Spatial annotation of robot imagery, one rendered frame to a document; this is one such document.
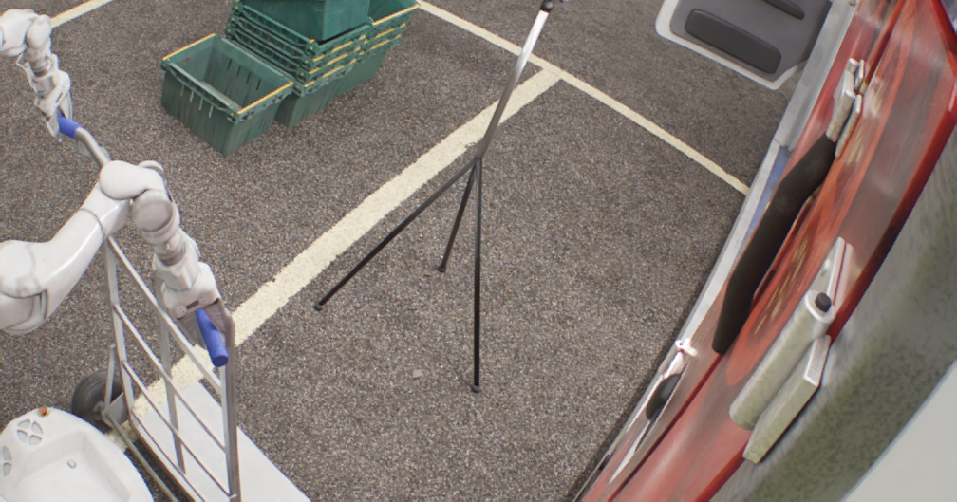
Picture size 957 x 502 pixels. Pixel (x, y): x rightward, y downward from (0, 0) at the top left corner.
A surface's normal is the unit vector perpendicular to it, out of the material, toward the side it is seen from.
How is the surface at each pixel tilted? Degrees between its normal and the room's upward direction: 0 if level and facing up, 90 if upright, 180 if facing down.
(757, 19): 89
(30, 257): 18
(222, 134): 91
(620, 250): 0
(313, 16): 91
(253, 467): 9
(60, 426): 0
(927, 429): 90
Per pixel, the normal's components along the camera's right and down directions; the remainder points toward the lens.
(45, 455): 0.81, 0.34
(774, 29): -0.04, 0.57
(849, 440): -0.41, 0.41
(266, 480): 0.25, -0.70
